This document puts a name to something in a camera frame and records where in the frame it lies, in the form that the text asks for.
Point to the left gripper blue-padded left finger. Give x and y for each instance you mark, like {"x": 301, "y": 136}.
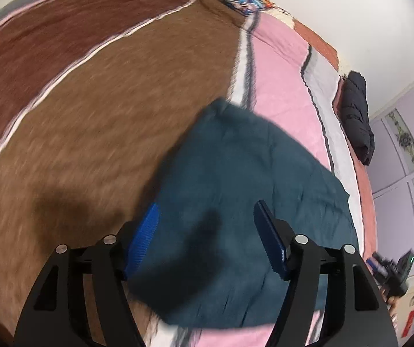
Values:
{"x": 55, "y": 312}

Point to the teal puffer jacket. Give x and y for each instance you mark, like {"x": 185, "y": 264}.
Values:
{"x": 206, "y": 266}

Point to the right human hand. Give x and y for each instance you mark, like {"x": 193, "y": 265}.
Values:
{"x": 392, "y": 306}

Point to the lilac wardrobe with floral panels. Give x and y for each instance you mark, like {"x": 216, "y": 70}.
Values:
{"x": 391, "y": 174}

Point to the black folded jacket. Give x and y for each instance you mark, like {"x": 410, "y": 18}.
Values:
{"x": 354, "y": 114}

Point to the striped fleece bed blanket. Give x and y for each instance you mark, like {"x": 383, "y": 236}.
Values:
{"x": 96, "y": 95}

